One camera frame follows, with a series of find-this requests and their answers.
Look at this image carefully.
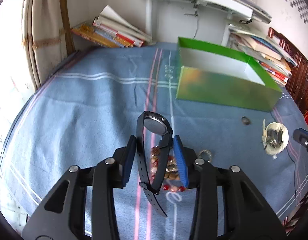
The silver beaded ring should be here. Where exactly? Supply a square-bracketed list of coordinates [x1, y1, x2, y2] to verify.
[198, 149, 214, 163]

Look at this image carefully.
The black strap wristwatch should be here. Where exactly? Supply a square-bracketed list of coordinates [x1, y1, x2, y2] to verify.
[136, 111, 173, 218]

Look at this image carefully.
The white digital wristwatch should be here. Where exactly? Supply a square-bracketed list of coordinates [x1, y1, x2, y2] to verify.
[262, 120, 289, 159]

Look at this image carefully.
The dark red wooden headboard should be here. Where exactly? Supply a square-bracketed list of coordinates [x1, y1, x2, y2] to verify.
[268, 27, 308, 114]

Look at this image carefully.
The right stack of books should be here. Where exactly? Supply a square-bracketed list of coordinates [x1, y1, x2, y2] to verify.
[227, 23, 298, 86]

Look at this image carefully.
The stack of books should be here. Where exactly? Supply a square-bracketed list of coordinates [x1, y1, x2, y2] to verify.
[71, 5, 152, 48]
[227, 23, 298, 86]

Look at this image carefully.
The blue striped bedsheet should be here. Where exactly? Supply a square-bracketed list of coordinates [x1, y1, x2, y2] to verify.
[2, 47, 308, 239]

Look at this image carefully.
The green holographic cardboard box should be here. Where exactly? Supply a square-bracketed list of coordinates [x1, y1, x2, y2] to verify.
[176, 37, 281, 112]

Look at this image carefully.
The beige curtain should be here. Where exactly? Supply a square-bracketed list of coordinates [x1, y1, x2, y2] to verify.
[21, 0, 75, 89]

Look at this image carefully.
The left stack of books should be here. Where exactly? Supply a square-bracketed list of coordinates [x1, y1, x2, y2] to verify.
[71, 5, 152, 48]

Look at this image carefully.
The thin black cable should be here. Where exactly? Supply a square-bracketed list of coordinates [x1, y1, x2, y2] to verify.
[270, 110, 298, 205]

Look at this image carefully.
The pink red bead bracelet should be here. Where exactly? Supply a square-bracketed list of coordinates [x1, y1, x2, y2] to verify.
[149, 146, 187, 193]

